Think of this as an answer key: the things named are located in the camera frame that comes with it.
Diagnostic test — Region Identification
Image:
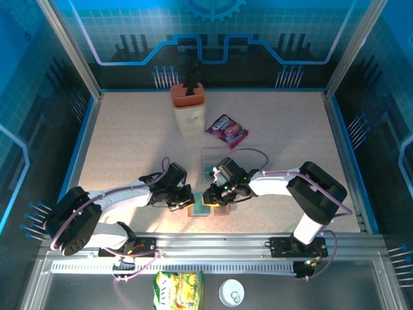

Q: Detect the orange card holder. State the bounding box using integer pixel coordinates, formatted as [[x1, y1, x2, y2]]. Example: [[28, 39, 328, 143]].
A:
[[187, 192, 232, 218]]

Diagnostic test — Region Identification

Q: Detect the clear plastic tray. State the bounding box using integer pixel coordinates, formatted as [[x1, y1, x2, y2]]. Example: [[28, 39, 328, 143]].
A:
[[199, 147, 228, 181]]

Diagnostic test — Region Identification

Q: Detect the purple candy bag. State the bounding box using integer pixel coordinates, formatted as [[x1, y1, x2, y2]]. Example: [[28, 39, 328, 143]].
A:
[[205, 114, 249, 150]]

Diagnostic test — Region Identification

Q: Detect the beige knife block orange top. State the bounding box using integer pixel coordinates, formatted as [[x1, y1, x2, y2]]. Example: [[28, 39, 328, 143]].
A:
[[170, 81, 207, 138]]

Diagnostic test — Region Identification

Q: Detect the yellow green snack bag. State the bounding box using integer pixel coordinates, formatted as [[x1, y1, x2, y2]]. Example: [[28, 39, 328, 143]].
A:
[[152, 271, 206, 310]]

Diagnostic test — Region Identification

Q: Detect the white tin can lid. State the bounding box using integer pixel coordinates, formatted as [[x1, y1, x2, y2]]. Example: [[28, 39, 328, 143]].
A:
[[218, 278, 245, 306]]

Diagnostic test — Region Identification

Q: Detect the aluminium mounting rail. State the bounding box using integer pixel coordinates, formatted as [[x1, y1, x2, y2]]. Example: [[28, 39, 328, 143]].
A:
[[41, 231, 388, 262]]

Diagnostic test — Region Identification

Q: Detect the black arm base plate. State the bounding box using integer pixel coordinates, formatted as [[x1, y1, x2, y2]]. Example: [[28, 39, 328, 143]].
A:
[[265, 237, 329, 258], [98, 236, 159, 259]]

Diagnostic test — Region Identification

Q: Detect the white slotted cable duct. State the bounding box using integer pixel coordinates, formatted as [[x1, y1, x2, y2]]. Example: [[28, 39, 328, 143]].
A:
[[51, 260, 297, 276]]

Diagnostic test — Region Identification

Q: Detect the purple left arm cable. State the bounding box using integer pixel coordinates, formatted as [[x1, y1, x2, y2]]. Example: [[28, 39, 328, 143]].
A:
[[50, 157, 171, 310]]

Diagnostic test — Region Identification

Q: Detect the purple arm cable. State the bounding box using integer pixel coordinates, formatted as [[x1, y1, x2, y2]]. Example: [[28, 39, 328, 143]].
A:
[[225, 147, 354, 282], [50, 157, 171, 310]]

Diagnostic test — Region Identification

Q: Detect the aluminium side rail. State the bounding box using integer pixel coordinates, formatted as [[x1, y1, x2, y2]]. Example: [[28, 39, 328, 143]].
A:
[[48, 92, 104, 235], [322, 91, 372, 233]]

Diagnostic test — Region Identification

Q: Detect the black cable connector block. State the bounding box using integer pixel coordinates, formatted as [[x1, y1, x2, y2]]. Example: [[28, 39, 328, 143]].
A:
[[292, 257, 323, 280]]

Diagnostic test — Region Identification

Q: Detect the black knife handle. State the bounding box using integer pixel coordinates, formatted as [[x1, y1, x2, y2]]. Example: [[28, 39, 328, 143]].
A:
[[185, 59, 204, 97]]

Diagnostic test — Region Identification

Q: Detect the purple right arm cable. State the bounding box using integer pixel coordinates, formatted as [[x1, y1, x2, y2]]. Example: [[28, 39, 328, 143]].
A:
[[225, 147, 354, 282]]

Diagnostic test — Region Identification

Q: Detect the aluminium frame post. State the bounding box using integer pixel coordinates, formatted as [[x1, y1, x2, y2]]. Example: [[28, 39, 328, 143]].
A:
[[35, 0, 103, 99], [324, 0, 390, 99]]

